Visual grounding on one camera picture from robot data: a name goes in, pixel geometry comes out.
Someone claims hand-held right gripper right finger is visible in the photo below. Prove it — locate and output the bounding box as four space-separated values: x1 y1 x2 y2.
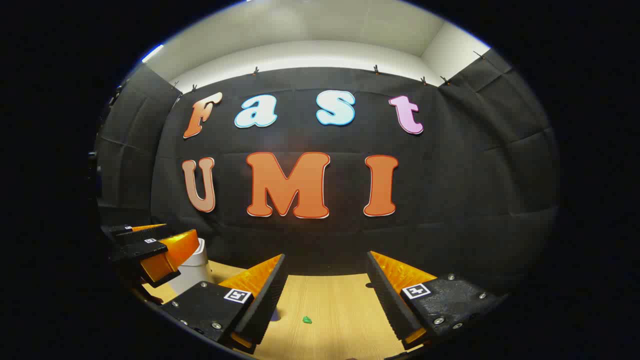
366 250 508 351

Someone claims wooden desktop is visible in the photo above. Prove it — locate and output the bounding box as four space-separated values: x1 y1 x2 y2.
141 260 426 360

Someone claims ceiling light strip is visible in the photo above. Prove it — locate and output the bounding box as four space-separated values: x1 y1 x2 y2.
141 44 165 64

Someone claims black backdrop cloth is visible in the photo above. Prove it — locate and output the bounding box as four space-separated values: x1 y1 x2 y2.
95 47 560 301

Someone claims white desktop garbage bin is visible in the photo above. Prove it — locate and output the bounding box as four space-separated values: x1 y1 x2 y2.
169 238 211 297

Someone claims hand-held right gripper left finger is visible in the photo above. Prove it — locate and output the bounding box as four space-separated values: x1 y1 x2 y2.
161 253 289 355

